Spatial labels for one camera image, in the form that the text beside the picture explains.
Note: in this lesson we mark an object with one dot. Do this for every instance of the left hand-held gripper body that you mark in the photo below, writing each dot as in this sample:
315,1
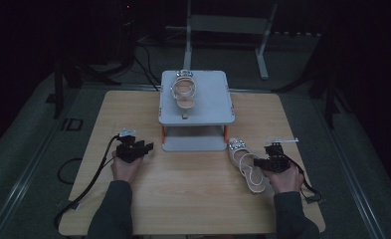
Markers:
128,149

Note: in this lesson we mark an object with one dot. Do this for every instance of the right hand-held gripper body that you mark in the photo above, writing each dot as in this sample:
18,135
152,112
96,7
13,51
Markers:
277,159

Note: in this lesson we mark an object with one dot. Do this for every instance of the white buckled slingback shoe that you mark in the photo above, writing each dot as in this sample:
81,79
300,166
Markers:
184,91
244,162

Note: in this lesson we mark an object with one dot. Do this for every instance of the grey two-tier shoe rack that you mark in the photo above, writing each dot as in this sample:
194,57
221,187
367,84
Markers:
209,99

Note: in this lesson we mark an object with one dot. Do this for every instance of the person's left hand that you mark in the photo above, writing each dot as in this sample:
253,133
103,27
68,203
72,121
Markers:
126,171

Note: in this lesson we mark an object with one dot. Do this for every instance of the person's right hand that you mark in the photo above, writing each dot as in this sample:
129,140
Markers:
287,181

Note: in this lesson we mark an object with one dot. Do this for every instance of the black stand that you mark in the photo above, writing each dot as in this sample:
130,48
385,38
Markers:
58,89
330,99

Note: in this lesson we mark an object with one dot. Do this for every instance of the white metal stand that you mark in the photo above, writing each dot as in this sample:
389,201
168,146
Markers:
228,25

